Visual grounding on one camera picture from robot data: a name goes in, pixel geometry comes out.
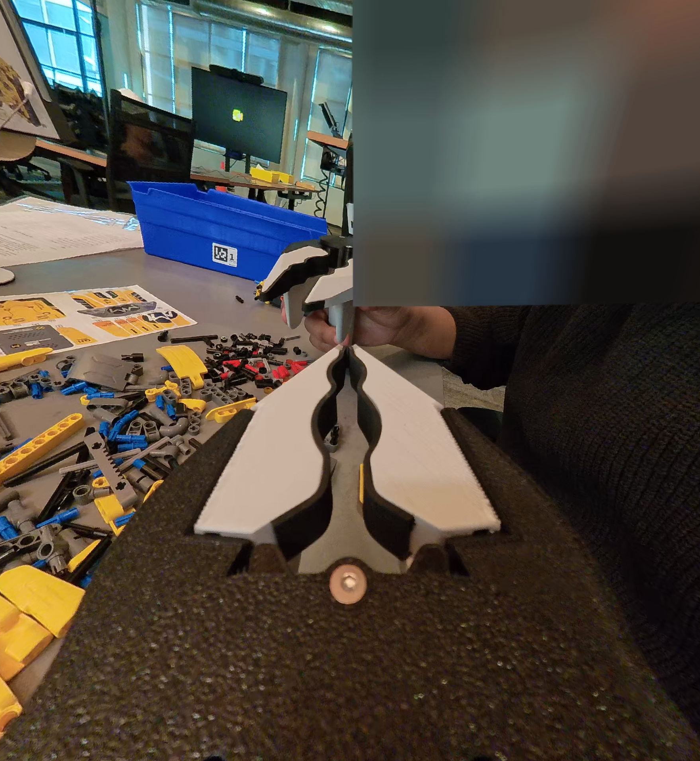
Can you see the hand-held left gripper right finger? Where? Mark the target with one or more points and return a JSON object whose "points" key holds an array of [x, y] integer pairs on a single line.
{"points": [[421, 464]]}

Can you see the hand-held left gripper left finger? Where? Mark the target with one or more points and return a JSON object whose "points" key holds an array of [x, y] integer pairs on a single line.
{"points": [[267, 464]]}

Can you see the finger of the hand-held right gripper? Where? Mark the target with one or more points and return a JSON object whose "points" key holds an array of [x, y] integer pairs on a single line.
{"points": [[332, 291], [290, 270]]}

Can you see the pile of toy building pieces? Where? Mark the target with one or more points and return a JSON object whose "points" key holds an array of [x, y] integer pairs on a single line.
{"points": [[231, 373]]}

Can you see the person's right forearm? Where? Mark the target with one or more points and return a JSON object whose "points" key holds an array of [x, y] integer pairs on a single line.
{"points": [[564, 345]]}

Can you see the person's right hand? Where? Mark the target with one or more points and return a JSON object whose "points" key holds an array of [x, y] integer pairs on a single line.
{"points": [[397, 327]]}

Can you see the small grey connector piece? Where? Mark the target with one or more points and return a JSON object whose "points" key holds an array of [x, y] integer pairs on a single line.
{"points": [[333, 437]]}

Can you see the yellow tray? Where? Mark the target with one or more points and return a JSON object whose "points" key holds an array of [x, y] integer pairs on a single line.
{"points": [[270, 175]]}

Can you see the blue plastic bin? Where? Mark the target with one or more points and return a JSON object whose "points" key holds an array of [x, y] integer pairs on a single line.
{"points": [[195, 232]]}

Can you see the background wooden desk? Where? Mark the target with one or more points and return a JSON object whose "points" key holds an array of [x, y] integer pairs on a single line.
{"points": [[237, 178]]}

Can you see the yellow curved panel piece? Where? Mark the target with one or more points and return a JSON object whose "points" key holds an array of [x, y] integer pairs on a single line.
{"points": [[183, 360]]}

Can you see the black computer monitor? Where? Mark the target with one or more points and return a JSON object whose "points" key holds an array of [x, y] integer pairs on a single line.
{"points": [[255, 125]]}

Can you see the grey toothed rack piece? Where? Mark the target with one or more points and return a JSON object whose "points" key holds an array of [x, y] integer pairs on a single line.
{"points": [[109, 469]]}

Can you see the yellow sticker sheet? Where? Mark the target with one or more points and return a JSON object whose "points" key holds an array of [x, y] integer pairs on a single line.
{"points": [[118, 315]]}

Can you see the grey flat panel piece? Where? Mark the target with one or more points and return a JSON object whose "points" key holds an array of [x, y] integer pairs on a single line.
{"points": [[100, 368]]}

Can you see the clear plastic bag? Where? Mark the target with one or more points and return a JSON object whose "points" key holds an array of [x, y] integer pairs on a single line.
{"points": [[88, 211]]}

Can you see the long yellow holed beam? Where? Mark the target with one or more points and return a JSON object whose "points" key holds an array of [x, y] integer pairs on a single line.
{"points": [[29, 449]]}

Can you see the white printed paper sheet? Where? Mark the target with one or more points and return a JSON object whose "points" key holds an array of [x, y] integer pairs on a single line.
{"points": [[41, 238]]}

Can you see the short yellow beam piece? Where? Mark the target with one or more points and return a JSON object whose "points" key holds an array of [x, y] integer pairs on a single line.
{"points": [[17, 358]]}

